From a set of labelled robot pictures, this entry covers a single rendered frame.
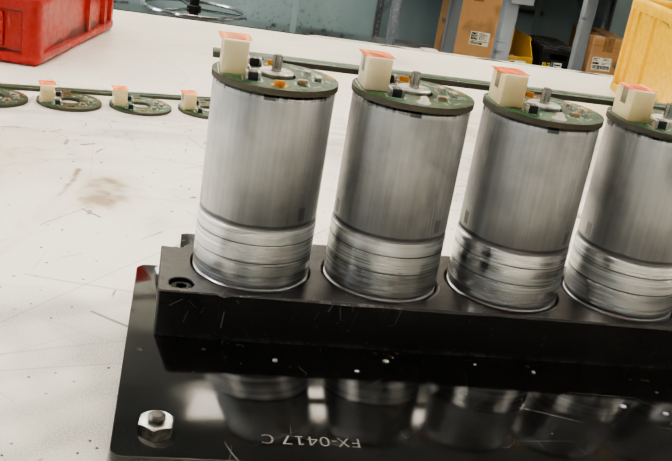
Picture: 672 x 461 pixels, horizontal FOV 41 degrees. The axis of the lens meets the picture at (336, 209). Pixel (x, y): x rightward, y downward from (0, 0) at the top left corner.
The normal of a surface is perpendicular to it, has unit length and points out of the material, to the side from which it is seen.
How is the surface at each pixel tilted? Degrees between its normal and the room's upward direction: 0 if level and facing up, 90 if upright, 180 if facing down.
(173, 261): 0
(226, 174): 90
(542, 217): 90
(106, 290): 0
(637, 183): 90
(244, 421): 0
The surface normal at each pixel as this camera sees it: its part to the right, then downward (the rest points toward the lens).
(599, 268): -0.69, 0.14
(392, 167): -0.25, 0.30
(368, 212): -0.48, 0.23
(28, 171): 0.15, -0.93
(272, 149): 0.10, 0.36
